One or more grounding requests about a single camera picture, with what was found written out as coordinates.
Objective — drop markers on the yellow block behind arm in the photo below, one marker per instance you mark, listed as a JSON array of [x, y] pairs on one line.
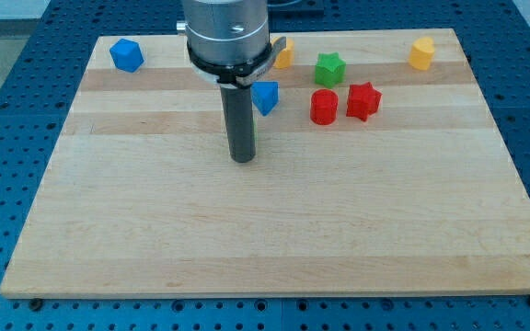
[[285, 58]]

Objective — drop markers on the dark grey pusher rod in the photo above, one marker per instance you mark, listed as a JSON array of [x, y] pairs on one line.
[[239, 123]]

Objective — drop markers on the green star block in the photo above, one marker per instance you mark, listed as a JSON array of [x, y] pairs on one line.
[[329, 70]]

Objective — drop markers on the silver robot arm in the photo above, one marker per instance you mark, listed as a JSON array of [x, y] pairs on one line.
[[230, 39]]

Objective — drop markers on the red star block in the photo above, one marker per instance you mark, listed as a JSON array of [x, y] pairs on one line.
[[363, 101]]

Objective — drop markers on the yellow heart block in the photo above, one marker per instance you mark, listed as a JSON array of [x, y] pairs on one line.
[[421, 53]]

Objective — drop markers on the wooden board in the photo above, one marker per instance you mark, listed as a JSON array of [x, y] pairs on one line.
[[140, 198]]

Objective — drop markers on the blue cube block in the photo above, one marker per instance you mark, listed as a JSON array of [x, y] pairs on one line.
[[126, 55]]

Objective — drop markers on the red cylinder block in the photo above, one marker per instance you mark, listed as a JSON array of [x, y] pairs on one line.
[[324, 107]]

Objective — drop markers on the blue triangle block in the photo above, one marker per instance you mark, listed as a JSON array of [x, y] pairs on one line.
[[265, 96]]

